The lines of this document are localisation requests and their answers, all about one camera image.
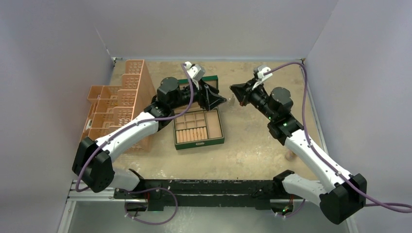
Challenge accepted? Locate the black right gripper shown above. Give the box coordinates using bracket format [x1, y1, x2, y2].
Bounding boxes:
[230, 77, 276, 121]

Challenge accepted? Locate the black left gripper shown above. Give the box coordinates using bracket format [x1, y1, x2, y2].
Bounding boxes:
[170, 79, 225, 111]

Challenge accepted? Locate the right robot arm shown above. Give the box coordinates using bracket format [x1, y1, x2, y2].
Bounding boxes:
[230, 81, 367, 225]

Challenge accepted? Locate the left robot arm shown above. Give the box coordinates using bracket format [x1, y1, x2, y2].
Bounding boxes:
[72, 77, 227, 199]

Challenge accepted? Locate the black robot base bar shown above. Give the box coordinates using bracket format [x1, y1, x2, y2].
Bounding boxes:
[114, 170, 294, 211]

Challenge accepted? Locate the green jewelry box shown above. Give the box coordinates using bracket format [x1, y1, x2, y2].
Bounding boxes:
[172, 75, 225, 151]

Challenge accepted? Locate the small pink object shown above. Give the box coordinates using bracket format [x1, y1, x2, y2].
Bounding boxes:
[285, 151, 296, 161]

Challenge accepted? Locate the orange plastic tiered organizer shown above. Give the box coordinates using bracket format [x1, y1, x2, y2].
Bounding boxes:
[80, 60, 155, 140]

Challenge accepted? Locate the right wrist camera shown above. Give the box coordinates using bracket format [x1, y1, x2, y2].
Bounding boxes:
[252, 65, 273, 90]

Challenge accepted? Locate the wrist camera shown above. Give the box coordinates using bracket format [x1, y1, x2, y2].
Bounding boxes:
[252, 65, 273, 90]
[183, 61, 206, 82]

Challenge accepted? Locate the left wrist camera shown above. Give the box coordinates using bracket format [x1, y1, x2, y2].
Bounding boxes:
[183, 61, 206, 82]

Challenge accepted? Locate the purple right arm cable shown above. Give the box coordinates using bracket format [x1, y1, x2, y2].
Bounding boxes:
[264, 61, 412, 219]

